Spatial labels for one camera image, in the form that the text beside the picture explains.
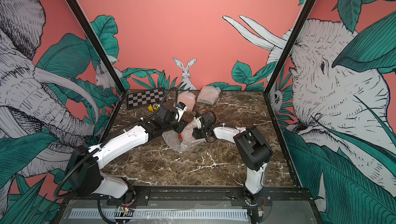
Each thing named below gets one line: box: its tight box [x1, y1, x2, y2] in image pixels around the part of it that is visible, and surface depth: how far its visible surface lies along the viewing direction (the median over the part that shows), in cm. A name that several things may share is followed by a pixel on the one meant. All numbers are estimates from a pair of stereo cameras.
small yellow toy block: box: [147, 103, 161, 112], surface depth 110 cm
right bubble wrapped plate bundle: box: [196, 85, 222, 105], surface depth 117 cm
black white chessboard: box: [126, 87, 165, 110], surface depth 115 cm
